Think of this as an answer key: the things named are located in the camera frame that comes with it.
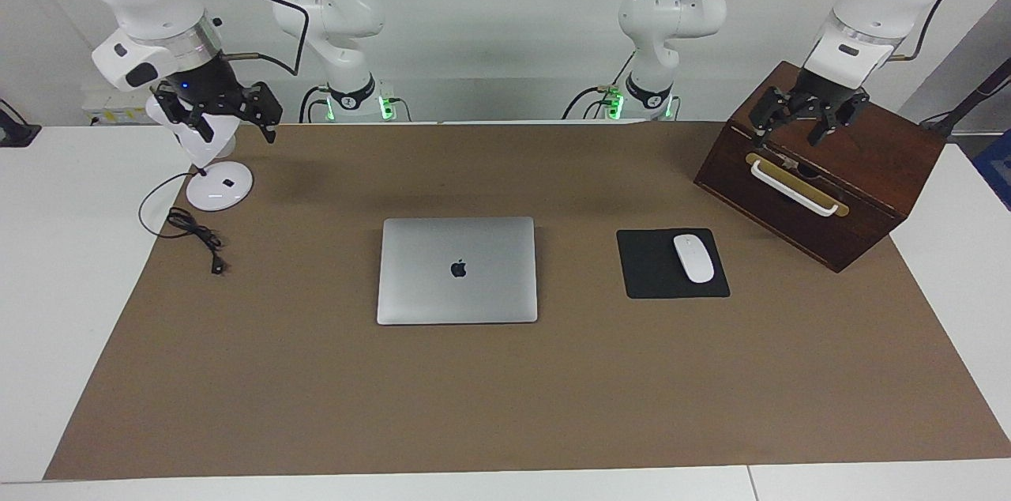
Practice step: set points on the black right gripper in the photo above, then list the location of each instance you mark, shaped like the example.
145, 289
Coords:
209, 86

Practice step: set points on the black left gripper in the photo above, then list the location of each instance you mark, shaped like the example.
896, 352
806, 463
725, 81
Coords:
817, 94

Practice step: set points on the silver apple laptop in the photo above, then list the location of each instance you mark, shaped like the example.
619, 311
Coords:
458, 272

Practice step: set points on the dark brown wooden box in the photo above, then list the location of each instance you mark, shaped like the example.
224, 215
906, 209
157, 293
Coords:
869, 161

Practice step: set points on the white desk lamp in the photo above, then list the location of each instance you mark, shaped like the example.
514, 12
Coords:
217, 189

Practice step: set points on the white yellow power strip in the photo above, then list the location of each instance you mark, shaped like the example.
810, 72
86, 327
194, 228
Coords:
118, 112

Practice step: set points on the black slanted stand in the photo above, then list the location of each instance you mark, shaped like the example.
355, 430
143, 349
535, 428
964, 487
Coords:
971, 99

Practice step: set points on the white computer mouse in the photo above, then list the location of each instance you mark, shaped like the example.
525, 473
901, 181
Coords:
693, 258

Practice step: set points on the blue crate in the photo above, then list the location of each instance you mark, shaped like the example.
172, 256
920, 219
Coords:
997, 169

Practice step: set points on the black mouse pad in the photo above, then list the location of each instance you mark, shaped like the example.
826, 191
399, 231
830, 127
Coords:
652, 268

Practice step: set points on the brown table mat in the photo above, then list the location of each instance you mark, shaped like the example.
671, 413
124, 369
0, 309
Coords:
505, 406

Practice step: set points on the black clamp mount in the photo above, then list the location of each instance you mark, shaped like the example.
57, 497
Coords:
14, 133

